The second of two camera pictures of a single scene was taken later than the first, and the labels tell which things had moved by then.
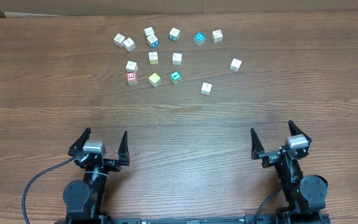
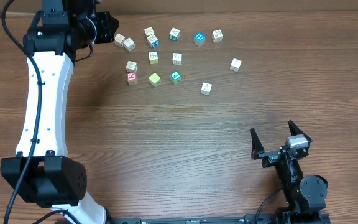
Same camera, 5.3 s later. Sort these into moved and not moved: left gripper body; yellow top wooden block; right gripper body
Moved: left gripper body
Not moved: yellow top wooden block; right gripper body
